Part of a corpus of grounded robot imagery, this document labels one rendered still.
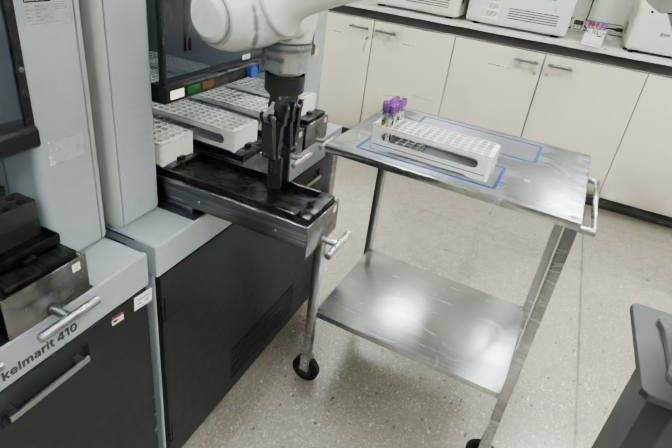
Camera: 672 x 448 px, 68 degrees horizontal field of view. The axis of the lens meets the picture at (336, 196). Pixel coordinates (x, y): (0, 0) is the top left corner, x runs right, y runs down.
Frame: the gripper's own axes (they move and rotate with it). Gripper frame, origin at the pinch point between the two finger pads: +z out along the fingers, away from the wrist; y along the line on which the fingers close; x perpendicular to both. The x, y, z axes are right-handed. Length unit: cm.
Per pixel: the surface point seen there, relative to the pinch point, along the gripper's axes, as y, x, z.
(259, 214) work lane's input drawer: 11.3, 2.8, 4.3
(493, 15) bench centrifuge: -225, 4, -11
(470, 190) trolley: -21.9, 36.0, 2.6
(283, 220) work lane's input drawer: 11.3, 8.0, 3.8
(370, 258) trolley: -60, 5, 56
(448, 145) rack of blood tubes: -28.3, 28.0, -3.8
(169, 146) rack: 7.3, -21.9, -1.4
